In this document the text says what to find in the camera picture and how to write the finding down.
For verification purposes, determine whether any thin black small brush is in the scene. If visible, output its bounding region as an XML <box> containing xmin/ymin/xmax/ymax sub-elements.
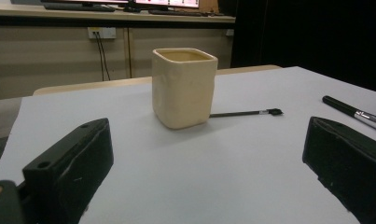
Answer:
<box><xmin>209</xmin><ymin>107</ymin><xmax>284</xmax><ymax>119</ymax></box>

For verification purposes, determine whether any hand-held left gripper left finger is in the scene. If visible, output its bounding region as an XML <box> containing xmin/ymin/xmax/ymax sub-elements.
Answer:
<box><xmin>21</xmin><ymin>117</ymin><xmax>115</xmax><ymax>224</ymax></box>

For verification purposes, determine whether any large black makeup brush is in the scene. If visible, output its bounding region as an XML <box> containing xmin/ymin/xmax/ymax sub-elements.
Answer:
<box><xmin>321</xmin><ymin>94</ymin><xmax>376</xmax><ymax>135</ymax></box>

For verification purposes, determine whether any black curtain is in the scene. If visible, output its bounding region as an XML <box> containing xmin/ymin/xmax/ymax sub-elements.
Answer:
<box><xmin>230</xmin><ymin>0</ymin><xmax>376</xmax><ymax>94</ymax></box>

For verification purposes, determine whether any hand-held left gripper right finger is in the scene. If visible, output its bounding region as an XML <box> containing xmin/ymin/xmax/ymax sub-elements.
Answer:
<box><xmin>301</xmin><ymin>116</ymin><xmax>376</xmax><ymax>224</ymax></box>

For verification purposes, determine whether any long beige desk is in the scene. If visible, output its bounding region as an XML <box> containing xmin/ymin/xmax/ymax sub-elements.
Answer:
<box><xmin>0</xmin><ymin>2</ymin><xmax>236</xmax><ymax>31</ymax></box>

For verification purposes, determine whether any black cable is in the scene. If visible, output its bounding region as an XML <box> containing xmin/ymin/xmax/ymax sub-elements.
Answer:
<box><xmin>97</xmin><ymin>32</ymin><xmax>111</xmax><ymax>82</ymax></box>
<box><xmin>93</xmin><ymin>32</ymin><xmax>105</xmax><ymax>82</ymax></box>

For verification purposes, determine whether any white table sheet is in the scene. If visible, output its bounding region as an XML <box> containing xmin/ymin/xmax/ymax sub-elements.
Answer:
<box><xmin>0</xmin><ymin>65</ymin><xmax>376</xmax><ymax>224</ymax></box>

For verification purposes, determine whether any black keyboard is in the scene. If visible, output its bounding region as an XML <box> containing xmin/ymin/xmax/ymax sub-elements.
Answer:
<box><xmin>147</xmin><ymin>8</ymin><xmax>208</xmax><ymax>17</ymax></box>
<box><xmin>43</xmin><ymin>3</ymin><xmax>116</xmax><ymax>13</ymax></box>

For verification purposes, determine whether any white wall socket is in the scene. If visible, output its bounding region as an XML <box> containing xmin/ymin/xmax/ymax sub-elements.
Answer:
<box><xmin>87</xmin><ymin>26</ymin><xmax>118</xmax><ymax>40</ymax></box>

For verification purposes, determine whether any cream square cup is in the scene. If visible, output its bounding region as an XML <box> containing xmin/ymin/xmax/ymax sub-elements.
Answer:
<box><xmin>151</xmin><ymin>47</ymin><xmax>219</xmax><ymax>130</ymax></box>

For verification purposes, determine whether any computer monitor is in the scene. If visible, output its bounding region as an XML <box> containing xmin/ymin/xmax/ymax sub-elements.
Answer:
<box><xmin>133</xmin><ymin>0</ymin><xmax>200</xmax><ymax>9</ymax></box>
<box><xmin>40</xmin><ymin>0</ymin><xmax>129</xmax><ymax>7</ymax></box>

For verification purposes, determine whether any wooden table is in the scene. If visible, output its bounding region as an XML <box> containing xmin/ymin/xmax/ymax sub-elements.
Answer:
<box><xmin>32</xmin><ymin>63</ymin><xmax>283</xmax><ymax>96</ymax></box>

